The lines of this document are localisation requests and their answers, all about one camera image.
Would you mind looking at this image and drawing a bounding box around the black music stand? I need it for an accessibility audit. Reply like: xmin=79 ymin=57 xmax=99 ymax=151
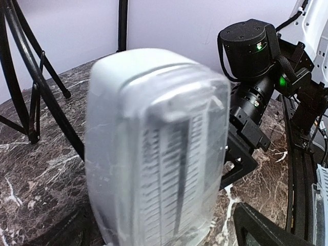
xmin=1 ymin=1 xmax=85 ymax=159

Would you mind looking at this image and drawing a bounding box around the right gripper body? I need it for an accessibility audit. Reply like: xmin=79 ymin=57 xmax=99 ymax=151
xmin=225 ymin=107 xmax=271 ymax=159

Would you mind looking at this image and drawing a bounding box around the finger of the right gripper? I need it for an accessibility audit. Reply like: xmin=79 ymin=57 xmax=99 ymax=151
xmin=220 ymin=149 xmax=258 ymax=190

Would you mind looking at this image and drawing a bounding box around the white metronome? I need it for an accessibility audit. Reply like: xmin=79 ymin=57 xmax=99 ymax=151
xmin=85 ymin=48 xmax=230 ymax=245

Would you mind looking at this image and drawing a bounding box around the white cable duct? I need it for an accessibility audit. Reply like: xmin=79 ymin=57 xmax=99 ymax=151
xmin=312 ymin=164 xmax=328 ymax=245

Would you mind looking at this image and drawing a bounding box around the right black frame post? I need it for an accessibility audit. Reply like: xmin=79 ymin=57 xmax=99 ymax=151
xmin=117 ymin=0 xmax=129 ymax=52

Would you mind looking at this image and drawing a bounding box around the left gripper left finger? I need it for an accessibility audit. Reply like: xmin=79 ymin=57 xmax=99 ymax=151
xmin=33 ymin=207 xmax=92 ymax=245

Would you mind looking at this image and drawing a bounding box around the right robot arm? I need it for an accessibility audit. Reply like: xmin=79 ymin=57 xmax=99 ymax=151
xmin=217 ymin=1 xmax=327 ymax=188

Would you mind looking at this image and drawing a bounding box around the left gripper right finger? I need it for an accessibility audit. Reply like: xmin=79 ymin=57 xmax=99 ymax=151
xmin=233 ymin=202 xmax=311 ymax=245

